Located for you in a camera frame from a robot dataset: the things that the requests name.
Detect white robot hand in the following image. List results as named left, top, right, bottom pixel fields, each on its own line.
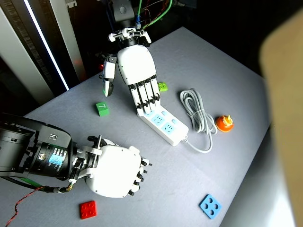
left=84, top=138, right=153, bottom=199
left=99, top=44, right=162, bottom=118

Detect white power strip blue sockets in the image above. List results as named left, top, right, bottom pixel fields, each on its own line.
left=136, top=105, right=189, bottom=147

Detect red four-stud toy brick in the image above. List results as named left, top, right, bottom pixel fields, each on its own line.
left=79, top=200, right=98, bottom=220

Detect grey table cloth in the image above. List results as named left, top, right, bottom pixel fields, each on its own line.
left=0, top=26, right=275, bottom=227

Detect green cube number 7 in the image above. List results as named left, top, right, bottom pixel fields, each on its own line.
left=96, top=102, right=110, bottom=117

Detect white light strip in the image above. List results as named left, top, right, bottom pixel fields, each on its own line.
left=23, top=0, right=70, bottom=92

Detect blue four-hole block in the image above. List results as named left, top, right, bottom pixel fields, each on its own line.
left=198, top=193, right=223, bottom=220

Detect orange toy cake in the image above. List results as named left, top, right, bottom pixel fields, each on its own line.
left=214, top=114, right=235, bottom=133

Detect grey upright panel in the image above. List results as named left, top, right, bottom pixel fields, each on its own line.
left=0, top=6, right=55, bottom=105

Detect tan blurred board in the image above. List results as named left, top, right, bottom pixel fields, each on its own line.
left=259, top=8, right=303, bottom=227

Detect white coiled power cable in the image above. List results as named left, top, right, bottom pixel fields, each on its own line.
left=179, top=88, right=218, bottom=154

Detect red black twisted wire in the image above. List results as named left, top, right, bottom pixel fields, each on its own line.
left=4, top=186, right=45, bottom=227

